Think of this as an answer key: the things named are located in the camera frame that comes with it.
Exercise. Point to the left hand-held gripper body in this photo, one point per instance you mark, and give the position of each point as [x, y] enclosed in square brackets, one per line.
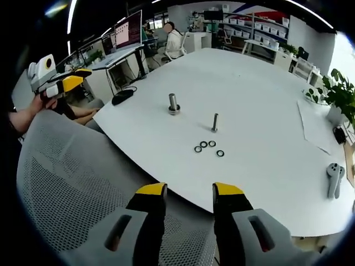
[41, 73]

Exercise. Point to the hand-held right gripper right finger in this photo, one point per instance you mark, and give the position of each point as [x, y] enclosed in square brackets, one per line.
[235, 238]

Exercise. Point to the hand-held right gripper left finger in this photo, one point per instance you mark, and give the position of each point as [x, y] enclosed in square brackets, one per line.
[124, 235]

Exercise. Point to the small metal washer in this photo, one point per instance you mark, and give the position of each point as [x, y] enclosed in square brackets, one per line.
[217, 153]
[201, 144]
[209, 143]
[195, 149]

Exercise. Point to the large threaded stud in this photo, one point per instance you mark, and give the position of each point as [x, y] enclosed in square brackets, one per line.
[173, 101]

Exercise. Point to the small threaded stud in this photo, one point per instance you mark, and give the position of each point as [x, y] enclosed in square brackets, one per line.
[215, 122]

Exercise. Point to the person's left hand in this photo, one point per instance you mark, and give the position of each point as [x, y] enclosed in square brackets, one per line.
[45, 104]

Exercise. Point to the small desk plant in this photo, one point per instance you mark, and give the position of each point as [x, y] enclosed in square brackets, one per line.
[95, 56]

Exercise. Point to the white standing desk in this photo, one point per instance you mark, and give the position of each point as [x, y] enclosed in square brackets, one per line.
[111, 59]

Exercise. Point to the dark computer monitor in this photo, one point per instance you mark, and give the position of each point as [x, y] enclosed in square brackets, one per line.
[108, 43]

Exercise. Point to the black computer mouse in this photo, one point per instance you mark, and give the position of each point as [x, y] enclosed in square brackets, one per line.
[122, 97]

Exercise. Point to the ceiling light strip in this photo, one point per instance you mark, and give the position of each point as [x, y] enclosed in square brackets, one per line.
[71, 16]
[313, 14]

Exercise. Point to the large computer monitor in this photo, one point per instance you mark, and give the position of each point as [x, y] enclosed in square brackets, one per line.
[129, 30]

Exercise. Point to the grey mesh chair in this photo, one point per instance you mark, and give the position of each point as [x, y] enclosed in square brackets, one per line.
[69, 171]

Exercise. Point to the white handheld controller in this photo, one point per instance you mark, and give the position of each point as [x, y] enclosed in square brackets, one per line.
[334, 180]

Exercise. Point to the white office chair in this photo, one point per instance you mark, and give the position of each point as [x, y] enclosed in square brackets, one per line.
[182, 44]

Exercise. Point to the white cabinet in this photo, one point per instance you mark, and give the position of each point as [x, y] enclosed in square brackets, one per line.
[198, 41]

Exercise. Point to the white paper sheet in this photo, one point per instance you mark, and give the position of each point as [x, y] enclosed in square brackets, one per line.
[316, 124]

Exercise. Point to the small black device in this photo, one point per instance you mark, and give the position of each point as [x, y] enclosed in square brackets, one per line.
[339, 135]

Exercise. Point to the small plant in glass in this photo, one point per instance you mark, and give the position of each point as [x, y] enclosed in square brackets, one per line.
[313, 95]

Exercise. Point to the potted green plant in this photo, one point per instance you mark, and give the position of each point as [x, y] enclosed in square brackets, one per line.
[342, 94]

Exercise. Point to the white slatted chair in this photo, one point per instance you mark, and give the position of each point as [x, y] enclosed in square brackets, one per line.
[303, 67]

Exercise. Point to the storage shelf rack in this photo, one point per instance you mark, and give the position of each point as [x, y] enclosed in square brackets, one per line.
[258, 31]

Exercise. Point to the white back desk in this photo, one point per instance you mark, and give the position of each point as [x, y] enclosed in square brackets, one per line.
[260, 43]

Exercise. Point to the group of white storage bins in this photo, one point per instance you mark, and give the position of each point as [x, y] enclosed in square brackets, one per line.
[260, 27]

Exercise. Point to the black wall screen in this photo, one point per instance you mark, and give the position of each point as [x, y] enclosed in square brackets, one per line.
[213, 15]

